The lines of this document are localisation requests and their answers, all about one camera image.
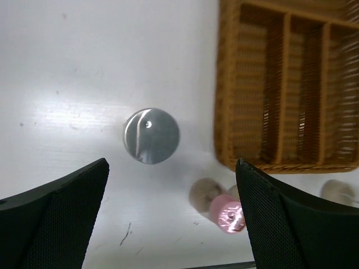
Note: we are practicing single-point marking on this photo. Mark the brown wicker divided tray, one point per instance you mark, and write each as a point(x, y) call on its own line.
point(286, 98)

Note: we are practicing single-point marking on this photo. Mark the silver lid blue label jar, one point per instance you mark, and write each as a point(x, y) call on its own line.
point(151, 135)

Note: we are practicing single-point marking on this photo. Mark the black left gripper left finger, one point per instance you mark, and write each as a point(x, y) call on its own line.
point(50, 226)

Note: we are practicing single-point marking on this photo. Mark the pink lid spice bottle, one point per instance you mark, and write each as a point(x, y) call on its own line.
point(214, 202)

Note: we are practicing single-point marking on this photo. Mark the yellow lid spice bottle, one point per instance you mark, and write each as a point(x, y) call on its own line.
point(340, 192)

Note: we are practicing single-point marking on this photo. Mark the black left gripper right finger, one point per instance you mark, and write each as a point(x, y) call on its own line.
point(289, 228)

